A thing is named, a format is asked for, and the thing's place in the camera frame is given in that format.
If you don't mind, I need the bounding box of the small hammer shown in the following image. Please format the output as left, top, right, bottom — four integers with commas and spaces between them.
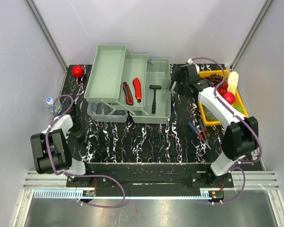
149, 85, 161, 114

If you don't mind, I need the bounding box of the red utility knife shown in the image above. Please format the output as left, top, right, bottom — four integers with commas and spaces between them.
133, 78, 142, 103
123, 82, 133, 106

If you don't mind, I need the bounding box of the blue handled screwdriver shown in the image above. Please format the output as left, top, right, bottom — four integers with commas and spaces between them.
187, 122, 203, 140

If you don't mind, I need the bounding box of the translucent green tool box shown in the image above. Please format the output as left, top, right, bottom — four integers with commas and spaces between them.
84, 44, 171, 124

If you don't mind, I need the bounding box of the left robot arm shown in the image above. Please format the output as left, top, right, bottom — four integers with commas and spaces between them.
30, 105, 93, 187

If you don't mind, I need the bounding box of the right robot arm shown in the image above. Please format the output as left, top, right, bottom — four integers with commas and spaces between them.
169, 63, 259, 187

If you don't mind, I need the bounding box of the dark purple grape bunch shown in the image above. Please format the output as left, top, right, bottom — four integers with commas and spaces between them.
204, 73, 223, 87

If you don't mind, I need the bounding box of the clear water bottle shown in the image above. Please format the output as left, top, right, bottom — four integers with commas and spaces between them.
46, 97, 62, 116

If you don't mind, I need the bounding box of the white corn cob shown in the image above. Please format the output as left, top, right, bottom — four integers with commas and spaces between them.
227, 71, 239, 95

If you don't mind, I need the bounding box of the red plastic apple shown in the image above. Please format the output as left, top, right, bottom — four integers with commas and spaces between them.
71, 65, 85, 78

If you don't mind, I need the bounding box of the yellow plastic fruit tray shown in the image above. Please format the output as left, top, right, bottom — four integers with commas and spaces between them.
198, 70, 249, 126

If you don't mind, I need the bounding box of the black marble pattern mat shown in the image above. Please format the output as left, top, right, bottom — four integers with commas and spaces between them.
59, 71, 224, 163

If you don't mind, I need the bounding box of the green pepper toy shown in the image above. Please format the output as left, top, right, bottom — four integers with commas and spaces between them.
233, 105, 244, 114

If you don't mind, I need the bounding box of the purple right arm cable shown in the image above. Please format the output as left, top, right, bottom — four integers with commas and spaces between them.
191, 56, 263, 205

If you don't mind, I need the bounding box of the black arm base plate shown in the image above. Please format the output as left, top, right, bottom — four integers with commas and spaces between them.
66, 172, 234, 198

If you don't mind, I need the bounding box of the aluminium front rail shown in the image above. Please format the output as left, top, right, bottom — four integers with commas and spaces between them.
23, 171, 279, 200

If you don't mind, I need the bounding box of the aluminium frame post right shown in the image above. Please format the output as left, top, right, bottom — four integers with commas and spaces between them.
230, 0, 275, 71

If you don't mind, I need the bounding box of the aluminium frame post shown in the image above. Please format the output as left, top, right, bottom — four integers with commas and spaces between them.
25, 0, 69, 71
230, 0, 275, 71

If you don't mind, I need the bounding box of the aluminium frame post left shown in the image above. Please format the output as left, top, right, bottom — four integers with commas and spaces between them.
25, 0, 69, 71

